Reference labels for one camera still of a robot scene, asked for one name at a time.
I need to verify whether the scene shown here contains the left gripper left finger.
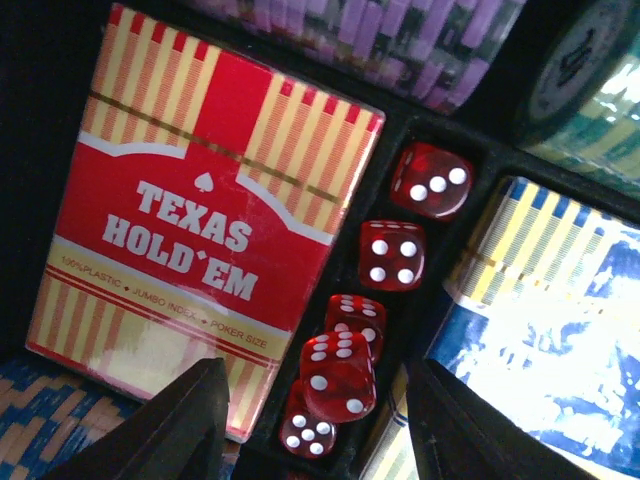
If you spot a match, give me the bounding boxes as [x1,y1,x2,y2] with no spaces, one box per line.
[45,358,229,479]

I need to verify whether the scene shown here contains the aluminium poker case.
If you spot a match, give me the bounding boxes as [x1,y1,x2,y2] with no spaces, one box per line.
[1,1,639,479]

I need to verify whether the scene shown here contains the red die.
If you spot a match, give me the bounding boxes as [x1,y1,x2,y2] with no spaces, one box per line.
[278,380,337,459]
[358,220,426,292]
[299,331,377,424]
[325,294,387,366]
[390,142,474,221]

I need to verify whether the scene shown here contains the purple poker chip stack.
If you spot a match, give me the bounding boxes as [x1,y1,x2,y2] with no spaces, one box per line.
[188,0,524,114]

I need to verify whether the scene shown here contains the red playing card deck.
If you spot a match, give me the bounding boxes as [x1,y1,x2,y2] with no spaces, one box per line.
[26,4,385,443]

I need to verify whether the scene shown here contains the green poker chip stack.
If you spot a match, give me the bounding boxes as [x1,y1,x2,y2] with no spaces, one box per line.
[514,1,639,198]

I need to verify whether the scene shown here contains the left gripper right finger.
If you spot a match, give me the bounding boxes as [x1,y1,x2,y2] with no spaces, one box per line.
[407,359,593,480]

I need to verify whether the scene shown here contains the blue playing card deck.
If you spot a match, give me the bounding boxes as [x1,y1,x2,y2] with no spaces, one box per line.
[359,174,640,480]

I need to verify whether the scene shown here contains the blue white poker chip stack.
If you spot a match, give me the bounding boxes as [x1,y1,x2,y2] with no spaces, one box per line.
[1,354,140,479]

